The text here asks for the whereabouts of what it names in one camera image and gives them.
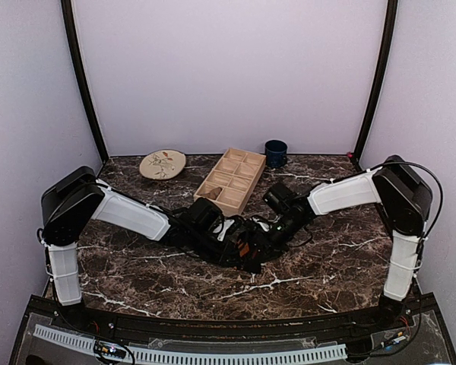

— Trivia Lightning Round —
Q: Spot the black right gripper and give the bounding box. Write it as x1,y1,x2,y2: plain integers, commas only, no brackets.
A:
247,214,306,265

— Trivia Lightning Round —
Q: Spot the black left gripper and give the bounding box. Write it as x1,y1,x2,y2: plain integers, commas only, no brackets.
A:
187,228,240,268

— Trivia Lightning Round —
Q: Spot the tan beige sock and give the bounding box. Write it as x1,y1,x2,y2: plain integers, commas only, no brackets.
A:
206,186,223,200

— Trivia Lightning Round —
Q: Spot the argyle patterned sock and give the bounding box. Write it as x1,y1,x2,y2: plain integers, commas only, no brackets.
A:
237,240,251,258

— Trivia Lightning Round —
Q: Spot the wooden compartment tray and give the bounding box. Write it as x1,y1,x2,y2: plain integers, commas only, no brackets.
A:
194,148,266,216

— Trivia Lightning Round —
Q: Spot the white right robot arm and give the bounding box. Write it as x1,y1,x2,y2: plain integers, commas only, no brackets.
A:
245,155,435,330

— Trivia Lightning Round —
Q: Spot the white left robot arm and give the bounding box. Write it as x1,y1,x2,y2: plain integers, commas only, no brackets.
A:
38,166,243,332

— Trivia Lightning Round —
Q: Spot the dark blue mug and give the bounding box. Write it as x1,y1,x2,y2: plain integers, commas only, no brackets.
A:
264,140,288,169

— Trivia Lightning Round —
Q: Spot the cream floral plate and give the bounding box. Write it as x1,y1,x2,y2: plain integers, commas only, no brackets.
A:
139,150,186,180

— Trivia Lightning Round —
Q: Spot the white slotted cable duct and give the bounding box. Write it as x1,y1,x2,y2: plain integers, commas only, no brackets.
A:
32,324,347,364

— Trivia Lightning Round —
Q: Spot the black right frame post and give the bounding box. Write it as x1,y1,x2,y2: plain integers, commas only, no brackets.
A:
351,0,398,166

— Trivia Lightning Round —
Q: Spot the black frame post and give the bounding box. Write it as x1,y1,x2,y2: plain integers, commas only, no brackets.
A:
351,0,398,166
60,0,109,164

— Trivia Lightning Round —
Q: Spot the black left frame post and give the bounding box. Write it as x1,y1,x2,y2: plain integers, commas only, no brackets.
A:
60,0,109,164

